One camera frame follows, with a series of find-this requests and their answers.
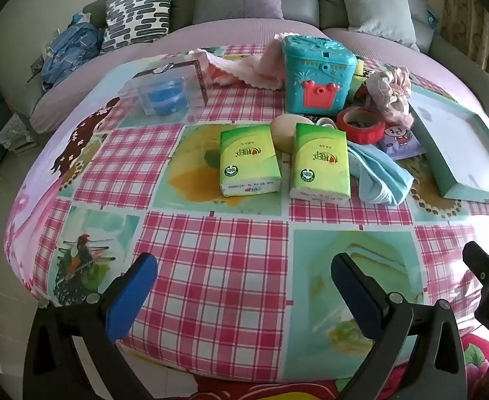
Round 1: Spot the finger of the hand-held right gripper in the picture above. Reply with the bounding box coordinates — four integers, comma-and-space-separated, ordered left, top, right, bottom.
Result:
462, 240, 489, 285

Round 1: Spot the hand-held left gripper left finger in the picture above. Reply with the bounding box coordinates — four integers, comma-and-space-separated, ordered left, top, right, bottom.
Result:
23, 252, 159, 400

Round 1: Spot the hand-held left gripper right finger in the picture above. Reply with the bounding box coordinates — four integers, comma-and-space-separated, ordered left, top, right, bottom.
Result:
330, 252, 468, 400

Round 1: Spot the teal rimmed white tray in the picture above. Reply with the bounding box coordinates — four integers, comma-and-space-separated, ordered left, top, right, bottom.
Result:
407, 85, 489, 207

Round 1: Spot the green tissue pack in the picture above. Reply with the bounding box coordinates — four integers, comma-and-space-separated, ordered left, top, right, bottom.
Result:
218, 125, 282, 197
289, 122, 352, 205

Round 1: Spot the beige round puff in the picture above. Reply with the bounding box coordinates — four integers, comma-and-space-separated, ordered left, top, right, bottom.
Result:
270, 114, 315, 154

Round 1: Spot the pink frilly scrunchie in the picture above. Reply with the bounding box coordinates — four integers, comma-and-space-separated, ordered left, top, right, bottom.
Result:
367, 67, 414, 128

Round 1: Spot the yellow green sponge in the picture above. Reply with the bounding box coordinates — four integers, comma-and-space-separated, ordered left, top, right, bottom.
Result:
353, 57, 368, 92

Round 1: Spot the pink scalloped cloth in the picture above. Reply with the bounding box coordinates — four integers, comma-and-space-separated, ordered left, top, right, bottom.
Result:
188, 31, 289, 90

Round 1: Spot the red floral cloth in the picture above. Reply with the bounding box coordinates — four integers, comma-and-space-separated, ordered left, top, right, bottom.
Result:
457, 333, 489, 400

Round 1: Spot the checked printed tablecloth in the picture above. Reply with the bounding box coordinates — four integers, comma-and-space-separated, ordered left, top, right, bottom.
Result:
3, 42, 489, 400

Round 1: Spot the blue face mask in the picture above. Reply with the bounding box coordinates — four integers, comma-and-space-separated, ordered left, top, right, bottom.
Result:
315, 117, 415, 207

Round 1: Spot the purple cartoon snack packet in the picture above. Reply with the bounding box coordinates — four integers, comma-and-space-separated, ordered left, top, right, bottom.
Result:
375, 119, 426, 161

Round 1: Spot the red tape roll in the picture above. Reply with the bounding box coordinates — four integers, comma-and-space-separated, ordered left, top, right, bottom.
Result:
336, 107, 387, 144

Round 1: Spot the blue round container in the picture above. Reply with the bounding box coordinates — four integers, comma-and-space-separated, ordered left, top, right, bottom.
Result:
138, 77, 187, 115

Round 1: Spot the clear plastic box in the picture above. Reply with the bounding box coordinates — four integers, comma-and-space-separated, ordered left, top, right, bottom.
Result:
117, 60, 209, 117

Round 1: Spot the teal toy box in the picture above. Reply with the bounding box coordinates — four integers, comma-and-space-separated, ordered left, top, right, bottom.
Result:
280, 35, 358, 114

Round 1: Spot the patterned beige curtain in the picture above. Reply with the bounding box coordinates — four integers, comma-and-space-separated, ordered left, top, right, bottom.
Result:
440, 0, 489, 88

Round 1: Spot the blue clothing pile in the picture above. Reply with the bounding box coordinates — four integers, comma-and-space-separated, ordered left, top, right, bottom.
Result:
40, 12, 105, 92

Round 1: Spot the grey pillow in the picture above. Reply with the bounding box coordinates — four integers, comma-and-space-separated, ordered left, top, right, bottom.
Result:
336, 0, 420, 53

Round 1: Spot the black white patterned pillow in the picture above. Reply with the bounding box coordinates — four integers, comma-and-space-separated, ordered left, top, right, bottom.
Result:
100, 0, 175, 53

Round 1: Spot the pink ribbed sofa cover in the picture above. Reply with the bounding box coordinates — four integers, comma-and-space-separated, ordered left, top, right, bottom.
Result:
30, 19, 489, 134

